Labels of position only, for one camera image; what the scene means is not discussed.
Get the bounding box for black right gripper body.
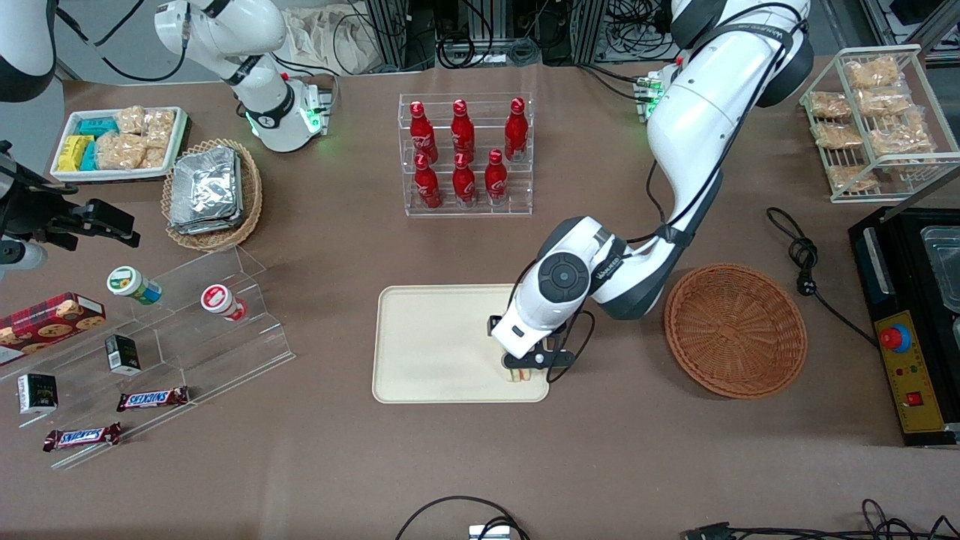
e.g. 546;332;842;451
0;141;92;253

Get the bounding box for white rectangular snack tray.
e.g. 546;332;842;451
50;106;189;183

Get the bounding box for cream plastic tray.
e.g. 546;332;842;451
372;284;551;404

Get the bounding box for foil wrapped sandwich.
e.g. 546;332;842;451
171;145;242;222
168;210;245;236

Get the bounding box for light oval wicker basket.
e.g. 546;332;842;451
160;138;264;252

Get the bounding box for brown round wicker basket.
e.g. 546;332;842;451
664;262;809;400

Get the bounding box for green lid yogurt cup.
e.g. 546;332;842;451
106;265;164;306

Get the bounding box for yellow snack packet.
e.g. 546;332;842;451
58;134;95;173

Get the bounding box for red tartan cookie box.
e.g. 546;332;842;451
0;292;107;367

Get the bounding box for red lid yogurt cup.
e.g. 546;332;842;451
199;283;249;323

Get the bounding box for clear acrylic bottle rack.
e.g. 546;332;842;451
398;92;536;218

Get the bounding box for black drink carton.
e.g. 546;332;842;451
104;334;143;377
16;372;59;416

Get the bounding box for red cola bottle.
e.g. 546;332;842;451
413;153;443;210
408;100;439;163
503;97;530;163
451;151;478;206
483;148;509;204
450;98;477;159

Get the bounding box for clear acrylic stepped shelf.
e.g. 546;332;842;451
0;245;296;472

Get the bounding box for Snickers chocolate bar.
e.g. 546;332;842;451
42;422;123;453
115;385;191;413

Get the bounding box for crumpled beige cloth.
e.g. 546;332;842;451
283;6;377;76

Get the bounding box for black heating appliance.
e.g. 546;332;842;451
848;205;960;449

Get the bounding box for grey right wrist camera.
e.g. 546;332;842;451
0;238;48;283

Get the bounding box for left arm cable loop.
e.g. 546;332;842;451
558;310;598;376

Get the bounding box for black looped cable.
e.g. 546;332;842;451
394;495;530;540

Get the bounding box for black power cable with plug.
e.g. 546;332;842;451
766;207;879;347

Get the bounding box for aluminium equipment frame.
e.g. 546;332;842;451
363;0;677;70

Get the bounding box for white wire rack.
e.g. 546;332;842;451
798;43;960;204

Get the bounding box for black tangled cable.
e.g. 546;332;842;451
681;498;960;540

